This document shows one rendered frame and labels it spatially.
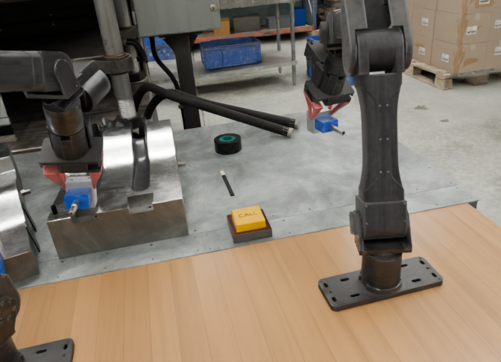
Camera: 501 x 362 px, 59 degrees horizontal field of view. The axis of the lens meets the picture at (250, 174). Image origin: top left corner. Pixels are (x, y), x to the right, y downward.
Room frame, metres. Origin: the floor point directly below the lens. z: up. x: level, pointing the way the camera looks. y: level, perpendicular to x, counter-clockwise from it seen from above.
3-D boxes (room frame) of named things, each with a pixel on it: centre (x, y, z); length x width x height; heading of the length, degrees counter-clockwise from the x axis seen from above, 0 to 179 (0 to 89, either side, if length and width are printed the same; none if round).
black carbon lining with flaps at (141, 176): (0.97, 0.32, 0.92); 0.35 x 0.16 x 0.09; 10
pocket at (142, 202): (0.77, 0.23, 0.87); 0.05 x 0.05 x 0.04; 10
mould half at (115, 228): (0.99, 0.31, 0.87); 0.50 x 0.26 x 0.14; 10
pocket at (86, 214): (0.75, 0.33, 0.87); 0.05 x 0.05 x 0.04; 10
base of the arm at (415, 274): (0.57, -0.20, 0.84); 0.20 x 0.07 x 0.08; 101
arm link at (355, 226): (0.58, -0.20, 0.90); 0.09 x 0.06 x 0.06; 88
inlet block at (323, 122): (0.99, -0.20, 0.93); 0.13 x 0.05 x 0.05; 20
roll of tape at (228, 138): (1.19, 0.06, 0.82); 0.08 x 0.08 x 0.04
